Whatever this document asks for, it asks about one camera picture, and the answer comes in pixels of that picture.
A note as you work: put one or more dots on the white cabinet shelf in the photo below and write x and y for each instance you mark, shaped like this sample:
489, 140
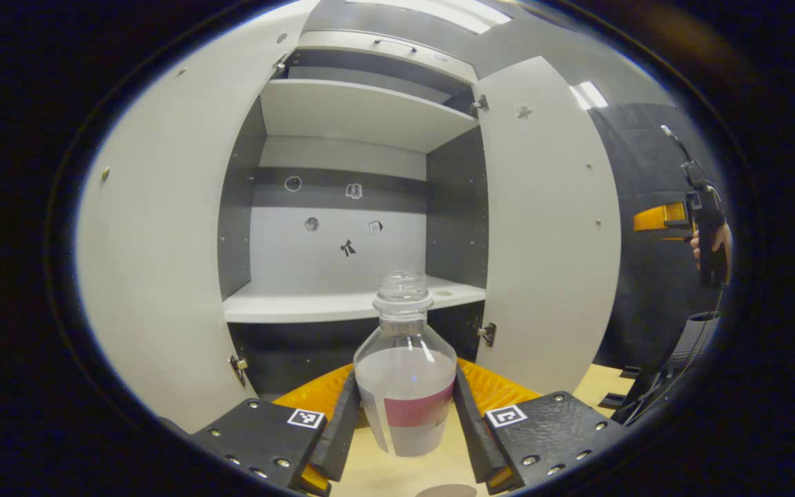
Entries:
363, 110
301, 304

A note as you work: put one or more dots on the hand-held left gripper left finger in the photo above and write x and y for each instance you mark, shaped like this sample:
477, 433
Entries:
342, 435

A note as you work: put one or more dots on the black backdrop cloth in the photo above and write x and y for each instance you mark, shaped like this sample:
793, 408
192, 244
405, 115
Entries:
653, 290

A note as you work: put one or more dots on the metal door hinge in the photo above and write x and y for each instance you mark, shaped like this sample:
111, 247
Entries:
238, 368
480, 105
279, 64
486, 333

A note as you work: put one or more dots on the clear plastic bottle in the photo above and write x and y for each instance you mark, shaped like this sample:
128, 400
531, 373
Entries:
404, 386

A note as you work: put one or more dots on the white cabinet door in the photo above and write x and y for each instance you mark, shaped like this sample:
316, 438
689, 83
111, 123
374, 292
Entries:
163, 241
549, 228

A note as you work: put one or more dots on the white cabinet drawer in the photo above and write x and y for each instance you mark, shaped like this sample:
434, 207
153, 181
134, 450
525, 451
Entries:
384, 59

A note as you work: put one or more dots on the ceiling light panel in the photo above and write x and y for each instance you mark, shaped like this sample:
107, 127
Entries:
439, 10
589, 95

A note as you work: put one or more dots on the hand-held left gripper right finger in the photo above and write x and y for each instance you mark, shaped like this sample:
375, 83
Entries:
473, 435

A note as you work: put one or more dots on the brown round coaster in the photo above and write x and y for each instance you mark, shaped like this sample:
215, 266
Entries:
446, 491

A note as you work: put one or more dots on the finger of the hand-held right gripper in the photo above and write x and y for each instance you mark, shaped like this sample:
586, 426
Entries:
660, 217

